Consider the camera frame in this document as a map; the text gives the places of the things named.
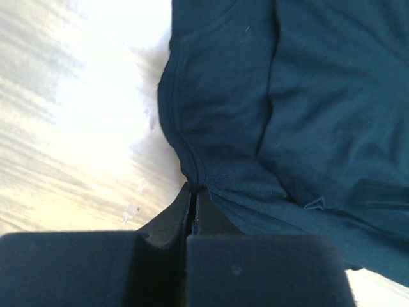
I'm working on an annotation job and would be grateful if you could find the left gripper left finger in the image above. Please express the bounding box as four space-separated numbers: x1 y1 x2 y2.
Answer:
1 185 191 306

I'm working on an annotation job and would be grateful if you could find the black t shirt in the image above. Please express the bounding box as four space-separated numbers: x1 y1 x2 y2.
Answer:
158 1 408 285

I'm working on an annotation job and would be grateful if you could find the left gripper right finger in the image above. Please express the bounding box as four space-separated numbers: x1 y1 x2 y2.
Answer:
186 190 355 306

